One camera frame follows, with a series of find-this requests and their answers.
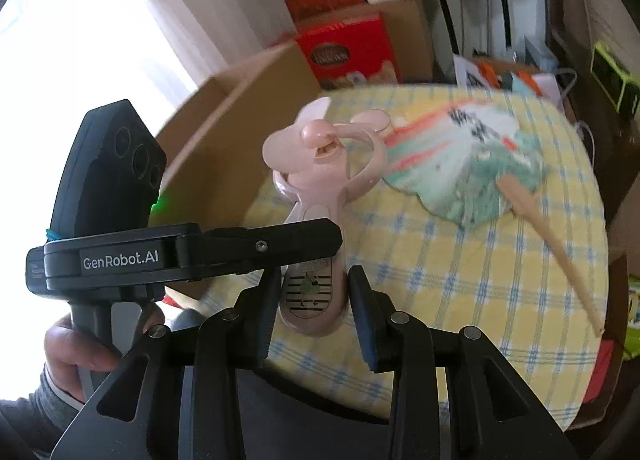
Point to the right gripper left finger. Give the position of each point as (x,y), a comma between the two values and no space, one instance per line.
(174,395)

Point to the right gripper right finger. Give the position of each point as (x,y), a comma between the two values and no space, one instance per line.
(493,413)

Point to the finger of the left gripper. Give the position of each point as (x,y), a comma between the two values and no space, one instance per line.
(242,250)

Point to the pink handheld electric fan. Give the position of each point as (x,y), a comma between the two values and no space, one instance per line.
(320,167)

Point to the grey left forearm sleeve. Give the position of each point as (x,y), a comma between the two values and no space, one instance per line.
(41,418)

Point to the person's left hand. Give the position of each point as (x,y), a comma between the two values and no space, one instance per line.
(68,351)

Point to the open cardboard box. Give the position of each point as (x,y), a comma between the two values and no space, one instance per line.
(213,143)

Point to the yellow plaid cloth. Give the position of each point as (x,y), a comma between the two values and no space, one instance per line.
(498,276)

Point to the red collection gift box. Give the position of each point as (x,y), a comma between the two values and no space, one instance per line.
(350,53)

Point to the white curtain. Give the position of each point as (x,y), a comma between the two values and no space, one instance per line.
(210,4)

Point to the painted round paper fan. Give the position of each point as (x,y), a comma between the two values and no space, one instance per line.
(469,162)

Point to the large brown cardboard box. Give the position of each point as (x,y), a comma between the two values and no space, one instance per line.
(407,26)

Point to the white paper shopping bag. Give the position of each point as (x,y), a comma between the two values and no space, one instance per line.
(506,76)

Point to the green black alarm clock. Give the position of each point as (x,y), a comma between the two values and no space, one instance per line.
(621,88)

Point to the brown bed headboard cushions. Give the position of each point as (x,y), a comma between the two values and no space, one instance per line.
(573,27)

